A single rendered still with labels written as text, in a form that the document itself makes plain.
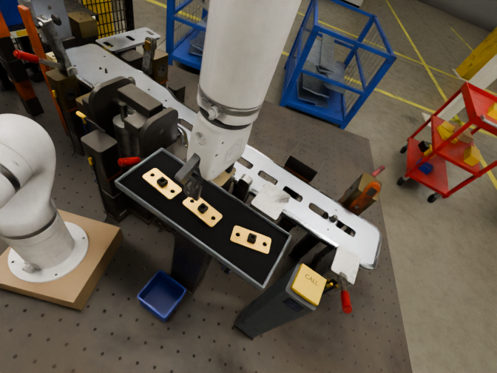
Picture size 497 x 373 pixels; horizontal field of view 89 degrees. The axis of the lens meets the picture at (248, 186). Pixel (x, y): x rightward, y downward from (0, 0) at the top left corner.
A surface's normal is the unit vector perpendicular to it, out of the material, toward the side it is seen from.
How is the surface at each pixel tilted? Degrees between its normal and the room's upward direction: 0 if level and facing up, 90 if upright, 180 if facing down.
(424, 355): 0
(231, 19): 90
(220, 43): 90
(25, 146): 57
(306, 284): 0
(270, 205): 0
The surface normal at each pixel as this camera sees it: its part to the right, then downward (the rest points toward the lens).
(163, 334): 0.27, -0.58
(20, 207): 0.48, -0.21
